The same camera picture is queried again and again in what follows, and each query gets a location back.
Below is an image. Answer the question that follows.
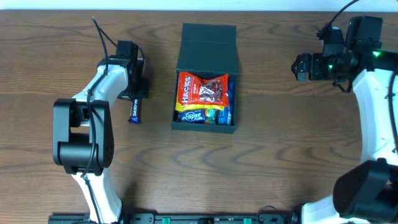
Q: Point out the purple Dairy Milk bar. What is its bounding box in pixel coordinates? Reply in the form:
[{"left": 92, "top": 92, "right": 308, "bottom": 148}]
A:
[{"left": 128, "top": 98, "right": 141, "bottom": 124}]

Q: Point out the yellow Hacks candy bag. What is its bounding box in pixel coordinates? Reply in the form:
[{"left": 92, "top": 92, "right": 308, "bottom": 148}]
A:
[{"left": 175, "top": 96, "right": 229, "bottom": 112}]

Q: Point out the dark green box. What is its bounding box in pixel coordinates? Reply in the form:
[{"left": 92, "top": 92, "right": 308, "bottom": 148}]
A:
[{"left": 171, "top": 23, "right": 239, "bottom": 134}]

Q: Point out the blue eclipse gum pack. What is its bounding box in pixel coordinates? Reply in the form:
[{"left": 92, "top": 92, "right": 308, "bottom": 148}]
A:
[{"left": 178, "top": 110, "right": 205, "bottom": 123}]

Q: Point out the red Hacks candy bag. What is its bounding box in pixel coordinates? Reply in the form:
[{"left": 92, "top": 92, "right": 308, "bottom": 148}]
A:
[{"left": 177, "top": 72, "right": 229, "bottom": 107}]

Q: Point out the blue cookie pack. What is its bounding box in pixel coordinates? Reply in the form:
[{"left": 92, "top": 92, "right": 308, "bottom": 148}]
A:
[{"left": 218, "top": 82, "right": 234, "bottom": 126}]

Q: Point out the Haribo worms candy bag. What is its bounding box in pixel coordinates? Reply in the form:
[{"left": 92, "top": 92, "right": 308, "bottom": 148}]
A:
[{"left": 204, "top": 109, "right": 218, "bottom": 125}]

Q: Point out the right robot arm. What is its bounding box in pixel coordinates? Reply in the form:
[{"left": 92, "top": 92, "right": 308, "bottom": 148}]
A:
[{"left": 289, "top": 16, "right": 397, "bottom": 223}]

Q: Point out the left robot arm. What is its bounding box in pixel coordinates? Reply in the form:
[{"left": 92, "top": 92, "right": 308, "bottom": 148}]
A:
[{"left": 49, "top": 40, "right": 149, "bottom": 223}]

